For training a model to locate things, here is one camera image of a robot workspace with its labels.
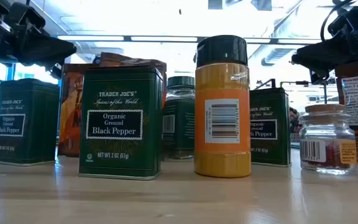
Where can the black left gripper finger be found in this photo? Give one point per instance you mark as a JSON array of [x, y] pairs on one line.
[[48, 49]]

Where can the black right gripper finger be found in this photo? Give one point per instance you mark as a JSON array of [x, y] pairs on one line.
[[325, 57]]

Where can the orange taco seasoning packet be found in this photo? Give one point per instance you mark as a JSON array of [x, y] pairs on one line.
[[71, 118]]

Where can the brown orange Trader Joe's packet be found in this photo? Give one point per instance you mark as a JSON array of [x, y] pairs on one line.
[[135, 60]]

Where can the small cork lid glass jar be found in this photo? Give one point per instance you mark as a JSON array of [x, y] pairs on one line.
[[326, 146]]

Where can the green black pepper tin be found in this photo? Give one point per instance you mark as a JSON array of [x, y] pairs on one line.
[[270, 130], [26, 121], [121, 124]]

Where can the orange label black lid jar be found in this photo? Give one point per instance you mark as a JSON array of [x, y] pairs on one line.
[[222, 124]]

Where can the green lid glass spice jar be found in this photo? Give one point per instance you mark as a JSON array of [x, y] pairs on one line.
[[179, 124]]

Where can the black background rig stand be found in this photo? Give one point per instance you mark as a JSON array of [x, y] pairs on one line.
[[302, 83]]

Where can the person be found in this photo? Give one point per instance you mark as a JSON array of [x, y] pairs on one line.
[[294, 119]]

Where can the black round hanging camera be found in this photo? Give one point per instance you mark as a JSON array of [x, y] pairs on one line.
[[96, 59]]

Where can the silver ventilation duct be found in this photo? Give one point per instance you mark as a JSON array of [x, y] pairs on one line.
[[275, 56]]

